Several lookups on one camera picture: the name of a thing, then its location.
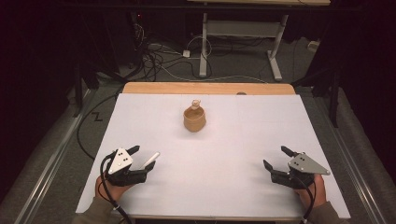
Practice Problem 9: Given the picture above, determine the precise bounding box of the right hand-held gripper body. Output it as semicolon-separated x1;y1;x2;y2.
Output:
270;152;332;190

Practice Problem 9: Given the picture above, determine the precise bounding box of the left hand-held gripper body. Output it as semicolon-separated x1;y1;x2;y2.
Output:
105;147;148;188

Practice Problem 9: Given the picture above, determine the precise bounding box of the white stick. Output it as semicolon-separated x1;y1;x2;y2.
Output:
141;151;161;171

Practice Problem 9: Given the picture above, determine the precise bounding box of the person's right hand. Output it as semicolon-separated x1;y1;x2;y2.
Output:
293;174;328;209

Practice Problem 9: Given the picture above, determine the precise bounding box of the person's left hand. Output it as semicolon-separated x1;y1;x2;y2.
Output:
94;175;135;202

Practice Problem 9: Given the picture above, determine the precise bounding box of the white board sheet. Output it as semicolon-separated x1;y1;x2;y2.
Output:
75;92;351;220

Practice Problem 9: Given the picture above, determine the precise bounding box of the tan cup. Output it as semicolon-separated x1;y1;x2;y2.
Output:
182;105;207;133

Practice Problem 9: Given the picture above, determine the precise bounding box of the wooden table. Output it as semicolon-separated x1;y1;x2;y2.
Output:
121;81;296;96

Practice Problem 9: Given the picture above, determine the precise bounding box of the white adapter box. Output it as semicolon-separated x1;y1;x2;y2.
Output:
307;39;320;53

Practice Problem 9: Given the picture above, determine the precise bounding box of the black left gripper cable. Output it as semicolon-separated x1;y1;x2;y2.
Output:
99;153;134;224

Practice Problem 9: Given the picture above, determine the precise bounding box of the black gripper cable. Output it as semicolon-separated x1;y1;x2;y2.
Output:
290;173;316;224
99;153;134;224

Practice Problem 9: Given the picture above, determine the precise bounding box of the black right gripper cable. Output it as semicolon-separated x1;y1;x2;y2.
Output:
290;173;316;224

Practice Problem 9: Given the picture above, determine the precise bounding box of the metal floor rail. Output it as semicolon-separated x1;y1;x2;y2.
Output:
311;92;388;224
13;88;96;224

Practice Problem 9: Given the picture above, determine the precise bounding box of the bundle of black floor cables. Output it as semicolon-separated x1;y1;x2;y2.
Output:
133;21;213;82

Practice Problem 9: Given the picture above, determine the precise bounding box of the white floor cable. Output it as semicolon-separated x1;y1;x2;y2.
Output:
159;63;269;85

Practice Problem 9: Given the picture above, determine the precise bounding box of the white metal desk frame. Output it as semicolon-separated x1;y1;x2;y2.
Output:
198;12;290;83

